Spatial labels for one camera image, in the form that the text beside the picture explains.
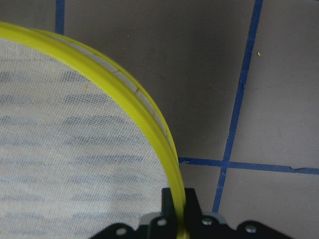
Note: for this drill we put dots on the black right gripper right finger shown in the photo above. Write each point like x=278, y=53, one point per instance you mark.
x=192, y=206

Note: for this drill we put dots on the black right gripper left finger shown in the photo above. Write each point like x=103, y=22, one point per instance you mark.
x=167, y=205

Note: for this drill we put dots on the yellow steamer top layer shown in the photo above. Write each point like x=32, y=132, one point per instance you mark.
x=82, y=144

